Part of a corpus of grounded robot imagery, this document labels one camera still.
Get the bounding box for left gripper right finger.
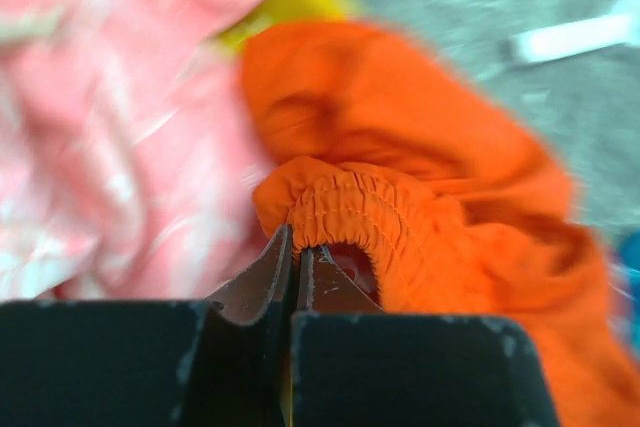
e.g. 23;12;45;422
291;247;559;426

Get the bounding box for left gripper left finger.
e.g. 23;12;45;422
1;226;292;426

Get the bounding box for orange shorts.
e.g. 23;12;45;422
240;21;639;426

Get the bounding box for pink patterned shorts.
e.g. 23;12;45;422
1;0;269;301

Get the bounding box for turquoise shark shorts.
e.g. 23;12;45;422
609;228;639;356

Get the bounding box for silver clothes rack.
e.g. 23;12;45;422
506;0;639;65

